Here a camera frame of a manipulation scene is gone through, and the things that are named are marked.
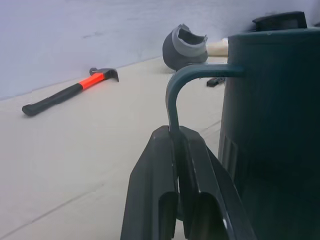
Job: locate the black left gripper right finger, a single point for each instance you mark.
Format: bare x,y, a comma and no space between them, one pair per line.
212,195

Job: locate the orange and black claw hammer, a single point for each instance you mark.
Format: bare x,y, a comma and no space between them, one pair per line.
62,93

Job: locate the beige rounded object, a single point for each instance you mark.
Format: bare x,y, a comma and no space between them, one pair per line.
217,47

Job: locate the grey rounded broken shell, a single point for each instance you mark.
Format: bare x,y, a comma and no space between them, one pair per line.
175,53

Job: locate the dark green mug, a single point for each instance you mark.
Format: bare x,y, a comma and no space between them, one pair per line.
270,105

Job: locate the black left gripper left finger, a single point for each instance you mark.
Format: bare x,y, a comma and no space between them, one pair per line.
150,180

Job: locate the black block-shaped object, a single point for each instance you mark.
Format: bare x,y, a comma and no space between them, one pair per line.
280,22

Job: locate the small black flat object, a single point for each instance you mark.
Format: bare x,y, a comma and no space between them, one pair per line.
214,81

